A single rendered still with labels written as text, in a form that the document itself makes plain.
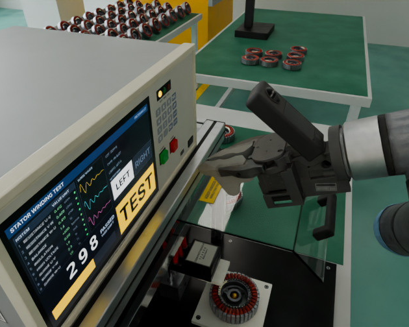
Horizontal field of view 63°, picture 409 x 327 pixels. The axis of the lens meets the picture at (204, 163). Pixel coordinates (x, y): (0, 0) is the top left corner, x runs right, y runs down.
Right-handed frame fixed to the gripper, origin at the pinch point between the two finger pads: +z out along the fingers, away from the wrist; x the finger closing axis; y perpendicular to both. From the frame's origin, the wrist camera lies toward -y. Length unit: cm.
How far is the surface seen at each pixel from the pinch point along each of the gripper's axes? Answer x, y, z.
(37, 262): -26.0, -7.3, 4.5
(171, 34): 210, -4, 113
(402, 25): 511, 128, -58
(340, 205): 49, 52, -7
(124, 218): -12.3, -0.6, 7.6
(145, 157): -5.3, -5.6, 5.2
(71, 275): -23.2, -2.2, 6.9
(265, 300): 6.4, 42.0, 5.8
